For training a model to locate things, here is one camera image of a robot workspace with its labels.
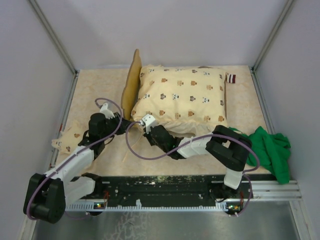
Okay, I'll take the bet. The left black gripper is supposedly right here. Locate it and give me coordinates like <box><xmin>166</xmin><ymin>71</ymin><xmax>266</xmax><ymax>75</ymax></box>
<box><xmin>101</xmin><ymin>111</ymin><xmax>135</xmax><ymax>141</ymax></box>

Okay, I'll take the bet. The wooden pet bed frame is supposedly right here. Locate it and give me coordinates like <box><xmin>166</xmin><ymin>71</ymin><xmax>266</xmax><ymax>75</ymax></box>
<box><xmin>119</xmin><ymin>48</ymin><xmax>229</xmax><ymax>131</ymax></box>

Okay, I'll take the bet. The cream animal print cushion cover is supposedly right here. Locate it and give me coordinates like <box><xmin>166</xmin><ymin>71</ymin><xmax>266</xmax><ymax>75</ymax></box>
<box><xmin>123</xmin><ymin>64</ymin><xmax>229</xmax><ymax>163</ymax></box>

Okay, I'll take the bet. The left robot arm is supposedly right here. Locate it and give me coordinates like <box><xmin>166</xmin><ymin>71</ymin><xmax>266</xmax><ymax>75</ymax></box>
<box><xmin>23</xmin><ymin>112</ymin><xmax>131</xmax><ymax>224</ymax></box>

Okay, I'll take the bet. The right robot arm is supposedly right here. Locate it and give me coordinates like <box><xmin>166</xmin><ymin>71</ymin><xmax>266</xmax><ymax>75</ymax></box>
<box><xmin>144</xmin><ymin>125</ymin><xmax>254</xmax><ymax>198</ymax></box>

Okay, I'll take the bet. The small cream animal pillow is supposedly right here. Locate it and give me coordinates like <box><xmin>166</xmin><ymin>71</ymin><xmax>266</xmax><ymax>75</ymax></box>
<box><xmin>51</xmin><ymin>120</ymin><xmax>87</xmax><ymax>155</ymax></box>

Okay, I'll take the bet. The brown striped sock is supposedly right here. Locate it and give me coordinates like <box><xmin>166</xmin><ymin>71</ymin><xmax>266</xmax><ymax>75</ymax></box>
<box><xmin>225</xmin><ymin>73</ymin><xmax>237</xmax><ymax>84</ymax></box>

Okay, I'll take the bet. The green cloth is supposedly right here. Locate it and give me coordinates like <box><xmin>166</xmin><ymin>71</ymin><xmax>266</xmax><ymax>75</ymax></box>
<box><xmin>230</xmin><ymin>126</ymin><xmax>291</xmax><ymax>185</ymax></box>

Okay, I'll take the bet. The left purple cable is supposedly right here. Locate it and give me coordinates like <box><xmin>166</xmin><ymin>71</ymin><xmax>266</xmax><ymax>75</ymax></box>
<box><xmin>26</xmin><ymin>97</ymin><xmax>123</xmax><ymax>221</ymax></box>

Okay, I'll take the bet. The purple cable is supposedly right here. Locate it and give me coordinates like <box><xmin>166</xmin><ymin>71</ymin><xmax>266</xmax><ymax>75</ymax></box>
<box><xmin>124</xmin><ymin>121</ymin><xmax>261</xmax><ymax>218</ymax></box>
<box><xmin>26</xmin><ymin>97</ymin><xmax>123</xmax><ymax>221</ymax></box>

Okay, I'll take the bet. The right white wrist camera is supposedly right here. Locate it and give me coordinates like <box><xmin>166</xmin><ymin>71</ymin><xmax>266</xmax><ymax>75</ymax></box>
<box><xmin>139</xmin><ymin>114</ymin><xmax>158</xmax><ymax>134</ymax></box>

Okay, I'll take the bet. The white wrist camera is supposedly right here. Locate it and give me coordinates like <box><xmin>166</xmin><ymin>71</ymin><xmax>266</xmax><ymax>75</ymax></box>
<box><xmin>139</xmin><ymin>114</ymin><xmax>158</xmax><ymax>134</ymax></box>
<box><xmin>99</xmin><ymin>102</ymin><xmax>115</xmax><ymax>120</ymax></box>

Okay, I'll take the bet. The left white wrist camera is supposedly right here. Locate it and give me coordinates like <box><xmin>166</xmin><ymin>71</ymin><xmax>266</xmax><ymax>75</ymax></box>
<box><xmin>99</xmin><ymin>102</ymin><xmax>115</xmax><ymax>120</ymax></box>

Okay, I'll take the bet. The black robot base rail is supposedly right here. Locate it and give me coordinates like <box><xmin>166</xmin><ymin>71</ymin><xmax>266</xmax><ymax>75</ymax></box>
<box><xmin>64</xmin><ymin>174</ymin><xmax>301</xmax><ymax>216</ymax></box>

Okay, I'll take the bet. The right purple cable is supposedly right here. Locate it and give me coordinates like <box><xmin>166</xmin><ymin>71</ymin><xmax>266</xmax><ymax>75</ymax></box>
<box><xmin>124</xmin><ymin>121</ymin><xmax>261</xmax><ymax>218</ymax></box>

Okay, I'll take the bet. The right aluminium frame post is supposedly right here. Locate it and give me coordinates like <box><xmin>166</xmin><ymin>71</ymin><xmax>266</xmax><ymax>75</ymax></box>
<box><xmin>251</xmin><ymin>0</ymin><xmax>297</xmax><ymax>73</ymax></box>

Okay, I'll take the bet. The aluminium frame post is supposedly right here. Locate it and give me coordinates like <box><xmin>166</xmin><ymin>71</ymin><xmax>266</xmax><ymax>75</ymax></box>
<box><xmin>251</xmin><ymin>0</ymin><xmax>297</xmax><ymax>73</ymax></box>
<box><xmin>27</xmin><ymin>0</ymin><xmax>78</xmax><ymax>75</ymax></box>

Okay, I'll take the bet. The left aluminium frame post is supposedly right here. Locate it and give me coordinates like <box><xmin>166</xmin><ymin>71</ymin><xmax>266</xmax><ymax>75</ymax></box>
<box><xmin>27</xmin><ymin>0</ymin><xmax>78</xmax><ymax>75</ymax></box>

